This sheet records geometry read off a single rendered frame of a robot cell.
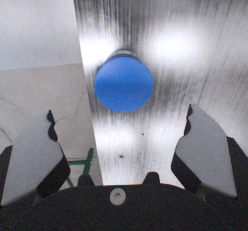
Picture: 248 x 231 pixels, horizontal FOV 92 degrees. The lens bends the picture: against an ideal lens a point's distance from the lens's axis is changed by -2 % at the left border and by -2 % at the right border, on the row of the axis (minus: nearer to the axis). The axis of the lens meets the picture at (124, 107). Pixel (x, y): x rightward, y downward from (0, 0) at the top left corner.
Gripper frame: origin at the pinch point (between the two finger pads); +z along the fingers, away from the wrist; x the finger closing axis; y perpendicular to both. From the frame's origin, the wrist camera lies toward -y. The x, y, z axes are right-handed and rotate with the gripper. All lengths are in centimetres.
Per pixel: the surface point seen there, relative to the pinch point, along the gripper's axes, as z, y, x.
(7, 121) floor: 93, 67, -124
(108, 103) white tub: 2.5, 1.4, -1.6
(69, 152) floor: 93, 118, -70
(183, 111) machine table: 9.5, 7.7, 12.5
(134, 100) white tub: 2.5, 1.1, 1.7
